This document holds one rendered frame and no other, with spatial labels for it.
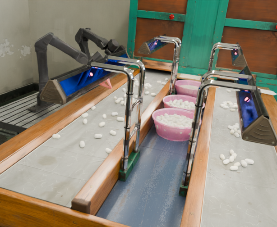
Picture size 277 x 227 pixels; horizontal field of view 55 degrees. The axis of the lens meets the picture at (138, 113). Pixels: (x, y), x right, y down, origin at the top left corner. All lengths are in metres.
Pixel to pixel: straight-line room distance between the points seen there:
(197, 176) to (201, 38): 1.58
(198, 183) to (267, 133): 0.38
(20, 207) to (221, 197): 0.66
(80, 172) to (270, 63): 1.86
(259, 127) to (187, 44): 1.79
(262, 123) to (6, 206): 0.80
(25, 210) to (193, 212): 0.52
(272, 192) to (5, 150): 1.00
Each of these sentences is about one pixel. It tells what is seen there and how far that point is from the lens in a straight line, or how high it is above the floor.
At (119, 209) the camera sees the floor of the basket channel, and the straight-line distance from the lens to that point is 0.97.
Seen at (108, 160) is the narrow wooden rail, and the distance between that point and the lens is 1.04.
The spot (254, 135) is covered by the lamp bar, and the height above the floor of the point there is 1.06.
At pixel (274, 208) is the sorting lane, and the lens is 1.04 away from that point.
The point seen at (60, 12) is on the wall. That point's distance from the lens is 3.81.
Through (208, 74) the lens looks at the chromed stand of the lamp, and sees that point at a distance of 1.02.
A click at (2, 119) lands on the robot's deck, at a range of 1.66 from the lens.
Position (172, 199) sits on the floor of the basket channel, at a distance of 1.04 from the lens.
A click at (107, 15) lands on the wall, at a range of 3.48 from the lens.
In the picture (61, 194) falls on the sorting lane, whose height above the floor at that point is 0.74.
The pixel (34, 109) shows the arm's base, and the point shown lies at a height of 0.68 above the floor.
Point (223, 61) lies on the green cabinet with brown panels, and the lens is 2.42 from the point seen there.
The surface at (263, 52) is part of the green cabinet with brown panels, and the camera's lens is 2.43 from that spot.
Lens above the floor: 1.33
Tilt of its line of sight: 22 degrees down
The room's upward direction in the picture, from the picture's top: 5 degrees clockwise
